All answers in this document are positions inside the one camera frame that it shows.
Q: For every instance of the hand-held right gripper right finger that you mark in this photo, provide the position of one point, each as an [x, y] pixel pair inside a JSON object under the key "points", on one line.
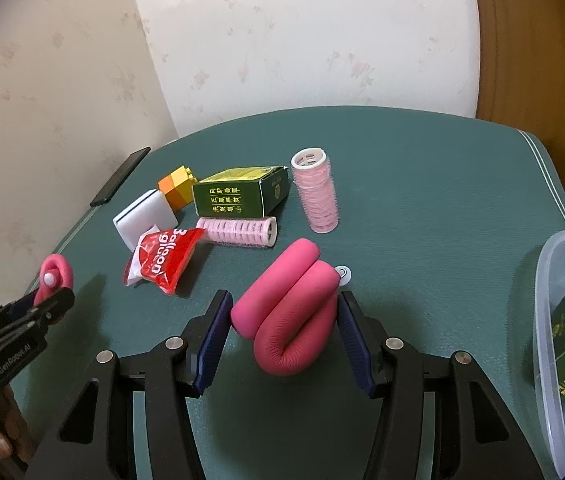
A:
{"points": [[355, 345]]}

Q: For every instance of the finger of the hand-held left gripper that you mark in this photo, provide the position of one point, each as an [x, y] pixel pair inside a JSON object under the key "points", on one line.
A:
{"points": [[22, 308], [60, 302]]}

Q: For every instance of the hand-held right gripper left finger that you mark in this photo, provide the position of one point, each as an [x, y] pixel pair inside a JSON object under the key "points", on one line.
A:
{"points": [[212, 342]]}

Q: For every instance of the thin pink foam hair curler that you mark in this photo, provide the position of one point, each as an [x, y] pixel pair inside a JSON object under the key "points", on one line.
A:
{"points": [[61, 266]]}

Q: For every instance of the thick pink foam hair curler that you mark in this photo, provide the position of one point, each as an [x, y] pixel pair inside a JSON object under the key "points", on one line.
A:
{"points": [[282, 320]]}

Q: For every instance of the red balloon packet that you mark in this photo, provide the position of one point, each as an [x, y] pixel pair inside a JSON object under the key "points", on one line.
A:
{"points": [[162, 260]]}

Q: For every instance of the small pink hair roller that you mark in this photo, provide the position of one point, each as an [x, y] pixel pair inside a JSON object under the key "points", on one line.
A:
{"points": [[237, 231]]}

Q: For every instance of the white sponge with black stripe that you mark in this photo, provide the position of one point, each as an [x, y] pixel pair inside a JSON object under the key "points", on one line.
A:
{"points": [[145, 220]]}

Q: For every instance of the large pink hair roller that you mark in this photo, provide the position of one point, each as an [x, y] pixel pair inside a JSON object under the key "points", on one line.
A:
{"points": [[317, 200]]}

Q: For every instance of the black smartphone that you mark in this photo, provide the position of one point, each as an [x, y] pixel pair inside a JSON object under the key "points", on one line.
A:
{"points": [[120, 177]]}

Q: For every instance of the open green cardboard box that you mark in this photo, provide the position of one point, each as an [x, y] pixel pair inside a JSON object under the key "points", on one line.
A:
{"points": [[227, 200]]}

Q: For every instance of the green table cover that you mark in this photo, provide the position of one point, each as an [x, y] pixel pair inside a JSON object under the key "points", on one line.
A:
{"points": [[412, 210]]}

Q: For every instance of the yellow and orange block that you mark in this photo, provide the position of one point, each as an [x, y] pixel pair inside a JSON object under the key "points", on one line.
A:
{"points": [[178, 191]]}

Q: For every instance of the wooden wardrobe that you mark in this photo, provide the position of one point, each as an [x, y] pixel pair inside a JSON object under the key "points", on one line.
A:
{"points": [[537, 60]]}

